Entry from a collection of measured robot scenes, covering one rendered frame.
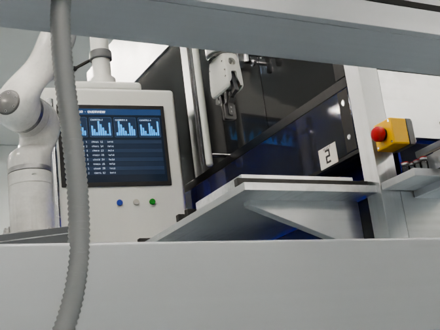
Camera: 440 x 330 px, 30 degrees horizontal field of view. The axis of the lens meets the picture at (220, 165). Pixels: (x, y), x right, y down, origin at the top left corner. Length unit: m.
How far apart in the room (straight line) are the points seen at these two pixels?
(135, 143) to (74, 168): 2.12
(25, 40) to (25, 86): 3.56
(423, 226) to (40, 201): 1.01
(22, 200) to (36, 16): 1.25
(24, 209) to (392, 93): 1.04
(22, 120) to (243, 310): 1.44
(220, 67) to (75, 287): 1.37
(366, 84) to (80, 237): 1.51
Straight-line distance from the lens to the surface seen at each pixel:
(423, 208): 2.25
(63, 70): 0.93
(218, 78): 2.16
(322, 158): 2.38
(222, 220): 2.25
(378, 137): 2.14
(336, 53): 1.22
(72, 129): 0.90
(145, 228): 2.92
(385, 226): 2.16
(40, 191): 2.24
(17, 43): 5.89
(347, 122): 2.30
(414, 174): 2.08
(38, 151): 2.28
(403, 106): 2.33
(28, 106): 2.27
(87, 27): 1.05
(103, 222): 2.89
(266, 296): 0.95
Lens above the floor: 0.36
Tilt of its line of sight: 17 degrees up
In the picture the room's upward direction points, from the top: 7 degrees counter-clockwise
